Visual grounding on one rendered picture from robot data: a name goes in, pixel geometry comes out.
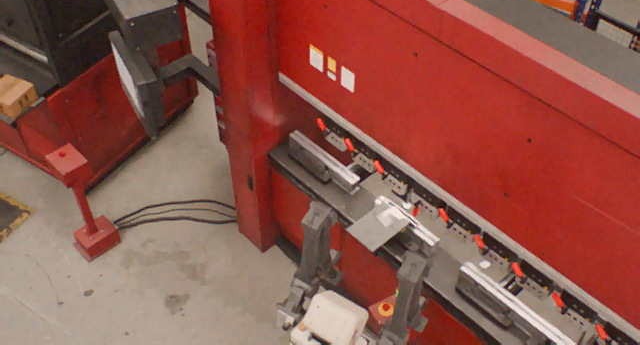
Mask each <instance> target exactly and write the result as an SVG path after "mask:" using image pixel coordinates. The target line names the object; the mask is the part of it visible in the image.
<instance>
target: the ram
mask: <svg viewBox="0 0 640 345"><path fill-rule="evenodd" d="M275 16H276V35H277V55H278V72H280V73H281V74H282V75H284V76H286V77H288V78H289V79H290V80H292V81H293V82H294V83H296V84H297V85H299V87H300V88H301V89H303V90H304V91H306V92H307V93H308V94H310V95H311V96H313V97H314V98H315V99H317V100H318V101H319V102H321V103H322V104H324V105H326V106H327V107H329V108H330V109H332V110H333V111H334V112H336V113H337V114H338V115H340V116H341V117H343V118H344V119H345V120H347V121H348V122H350V123H351V124H352V125H354V126H355V127H356V129H358V130H359V131H361V132H362V133H363V134H365V135H366V136H369V137H370V138H371V139H373V140H374V141H375V142H377V143H378V144H380V145H381V146H382V147H384V148H385V149H387V150H388V151H389V152H391V153H392V154H393V155H395V156H396V157H398V158H399V159H400V160H402V161H403V162H405V163H406V164H408V165H410V166H411V167H412V168H414V169H415V170H417V172H418V173H419V174H421V175H422V176H424V177H425V178H426V179H428V180H429V181H430V182H432V183H433V184H435V185H436V186H437V187H439V188H440V189H442V190H443V191H445V192H447V193H448V194H449V195H451V196H452V197H454V198H455V199H456V200H458V201H459V202H461V203H462V204H463V205H465V206H466V207H467V208H469V209H470V210H472V212H473V213H474V214H476V215H477V216H480V217H481V218H482V219H484V220H485V221H486V222H488V223H489V224H491V225H492V226H493V227H495V228H496V229H498V230H499V231H500V232H502V233H503V234H504V235H506V236H507V237H510V238H511V239H512V240H514V241H515V242H517V243H518V244H519V245H521V247H522V248H523V249H525V250H526V251H528V252H529V253H530V254H532V255H533V256H535V257H536V258H538V259H540V260H541V261H542V262H544V263H545V264H547V265H548V266H549V267H551V268H552V269H554V270H555V271H556V272H558V273H559V274H560V275H562V276H564V278H566V279H567V280H568V281H570V282H571V283H573V284H574V285H575V286H577V287H578V288H579V289H581V290H582V291H584V292H585V293H586V294H589V295H590V296H592V297H593V298H594V299H596V300H597V301H598V302H600V303H601V304H603V306H604V307H605V308H607V309H608V310H610V311H612V312H613V313H615V314H616V315H617V316H619V317H620V318H622V319H623V320H624V321H626V322H627V323H629V324H630V325H631V326H633V327H635V328H637V329H638V330H639V332H640V157H638V156H636V155H634V154H633V153H631V152H629V151H628V150H626V149H624V148H623V147H621V146H619V145H617V144H615V143H613V142H611V141H610V140H608V139H606V138H605V136H603V135H601V134H600V133H598V132H596V131H595V130H592V129H590V128H588V127H587V126H585V125H583V124H582V123H580V122H578V121H577V120H575V119H573V118H572V117H570V116H568V115H567V114H564V113H562V112H560V111H559V110H557V109H555V108H554V107H552V106H550V105H549V104H547V103H545V102H544V101H542V100H540V99H538V97H536V96H534V95H532V94H531V93H529V92H527V91H526V90H524V89H522V88H521V87H519V86H517V85H515V84H514V83H512V82H510V81H509V80H507V79H504V78H503V77H501V76H499V75H498V74H496V73H494V72H492V71H491V70H489V69H487V68H486V67H484V66H482V65H481V64H479V63H477V62H476V61H474V60H471V59H470V58H468V57H466V56H464V54H463V53H461V52H459V51H458V50H456V49H454V48H453V47H451V46H449V45H448V44H446V43H444V42H442V41H441V40H439V39H436V38H435V37H434V36H431V35H430V34H428V33H426V32H425V31H423V30H421V29H419V28H418V27H416V26H414V25H413V24H411V23H409V22H408V21H406V20H404V19H403V18H401V17H398V16H396V14H395V13H393V12H391V11H390V10H388V9H386V8H385V7H383V6H381V5H380V4H378V3H376V2H375V1H373V0H275ZM310 44H311V45H312V46H314V48H315V49H317V50H318V51H320V52H321V53H322V71H320V70H319V69H317V68H316V67H314V66H313V65H312V64H310ZM329 57H330V58H331V59H333V60H334V61H336V73H335V72H334V71H332V70H331V69H329ZM342 66H343V67H345V68H346V69H348V70H349V71H351V72H352V73H354V93H352V92H351V91H349V90H348V89H346V88H345V87H343V85H342V84H341V67H342ZM328 70H329V71H331V72H332V73H334V74H335V75H336V80H334V79H333V78H332V77H330V76H329V75H328ZM279 81H281V82H282V83H283V84H286V85H287V87H288V88H290V89H291V90H293V91H294V92H295V93H297V94H298V95H299V96H301V97H302V98H303V99H305V100H306V101H308V102H309V103H310V104H312V105H313V106H314V107H316V108H317V109H319V110H320V111H321V112H323V113H324V114H325V115H328V116H329V117H330V118H332V119H333V120H335V121H336V122H337V123H339V124H340V125H341V126H343V127H344V129H346V130H347V131H348V132H350V133H351V134H352V135H354V136H355V137H356V138H358V139H359V140H361V141H362V142H363V143H365V144H366V145H368V146H370V147H371V148H373V149H374V150H375V151H377V152H378V153H379V154H381V155H382V156H383V157H385V158H386V159H388V160H389V161H390V162H392V163H393V164H394V165H396V166H397V167H399V168H400V169H401V170H403V172H404V173H405V174H408V175H409V176H410V177H412V178H413V179H415V180H416V181H417V182H419V183H420V184H421V185H423V186H424V187H425V188H427V189H428V190H430V191H431V192H432V193H434V194H435V195H436V196H438V197H439V198H441V199H442V200H443V201H446V202H447V203H448V204H450V205H451V206H452V207H454V208H455V209H457V210H458V212H459V213H461V214H462V215H463V216H465V217H466V218H468V219H469V220H470V221H472V222H473V223H474V224H476V225H478V226H479V227H481V228H482V229H484V230H485V231H486V232H488V233H489V234H490V235H492V236H493V237H495V238H496V239H497V240H499V241H500V242H501V243H503V244H504V245H505V246H507V248H509V249H511V250H512V251H513V252H515V253H516V254H517V255H519V256H520V257H522V258H523V259H524V260H526V261H527V262H528V263H530V264H531V265H532V266H534V267H535V268H538V269H539V270H540V271H542V272H543V273H544V274H546V275H547V276H549V277H550V279H551V280H553V281H554V282H555V283H557V284H558V285H559V286H561V287H563V288H565V289H566V290H567V291H569V292H570V293H571V294H573V295H574V296H576V297H577V298H578V299H580V300H581V301H582V302H584V303H585V304H586V305H589V306H590V308H592V309H593V310H594V311H596V312H597V313H598V314H600V315H601V316H603V317H604V318H605V319H607V320H608V321H609V322H612V323H613V324H614V325H616V326H617V327H619V328H620V329H621V330H623V331H624V332H625V334H627V335H628V336H630V337H631V338H632V339H635V340H636V341H637V342H639V343H640V338H639V337H638V336H636V335H635V334H633V333H631V331H630V330H628V329H627V328H626V327H624V326H623V325H622V324H620V323H619V322H617V321H616V320H615V319H613V318H612V317H610V316H608V315H607V314H605V313H604V312H603V311H601V310H600V309H599V308H597V307H596V305H594V304H593V303H592V302H590V301H589V300H588V299H585V298H584V297H582V296H581V295H580V294H578V293H577V292H576V291H574V290H573V289H571V288H570V287H569V286H567V285H566V284H565V283H563V282H561V281H559V280H558V279H557V277H555V276H554V275H553V274H551V273H550V272H548V271H547V270H546V269H544V268H543V267H542V266H540V265H539V264H537V263H535V262H534V261H532V260H531V259H530V258H528V257H527V256H525V255H524V254H523V253H521V252H520V251H519V250H517V249H516V248H514V247H513V245H512V244H510V243H509V242H507V241H505V240H504V239H502V238H501V237H500V236H498V235H497V234H496V233H494V232H493V231H491V230H490V229H489V228H487V227H486V226H485V225H483V224H482V223H480V222H479V221H478V220H475V219H474V218H473V217H471V216H470V215H468V214H467V213H466V212H464V210H463V209H461V208H460V207H459V206H457V205H456V204H455V203H453V202H452V201H450V200H449V199H448V198H446V197H445V196H443V195H441V194H440V193H438V192H437V191H436V190H434V189H433V188H432V187H430V186H429V185H427V184H426V183H425V182H423V181H422V180H421V179H419V178H418V177H416V176H415V175H414V174H412V173H411V172H410V170H408V169H406V168H404V167H403V166H402V165H400V164H399V163H398V162H396V161H395V160H393V159H392V158H391V157H389V156H388V155H387V154H385V153H384V152H382V151H381V150H380V149H378V148H377V147H376V146H374V145H373V144H371V143H370V142H369V141H366V140H365V139H364V138H362V137H361V136H359V135H358V134H357V133H355V132H354V131H353V130H351V129H350V127H348V126H347V125H346V124H344V123H343V122H342V121H340V120H339V119H337V118H336V117H335V116H333V115H332V114H331V113H329V112H328V111H326V110H324V109H323V108H321V107H320V106H319V105H317V104H316V103H314V102H313V101H312V100H310V99H309V98H308V97H306V96H305V95H303V94H302V93H301V92H299V91H298V90H297V89H295V88H294V87H292V85H291V84H290V83H288V82H287V81H286V80H283V79H282V78H280V77H279Z"/></svg>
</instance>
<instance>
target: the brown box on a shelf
mask: <svg viewBox="0 0 640 345"><path fill-rule="evenodd" d="M44 100H45V97H44V96H42V95H40V94H38V93H37V92H36V90H35V87H34V85H33V84H31V83H29V82H25V81H23V80H21V79H18V78H15V77H12V76H9V75H7V76H5V77H4V78H2V79H1V80H0V120H2V121H4V122H5V123H7V124H9V125H12V124H13V123H14V122H16V121H17V120H18V119H20V118H21V117H23V116H24V115H25V114H28V113H29V112H30V111H32V110H33V109H34V108H36V107H37V106H39V105H40V104H41V103H43V101H44Z"/></svg>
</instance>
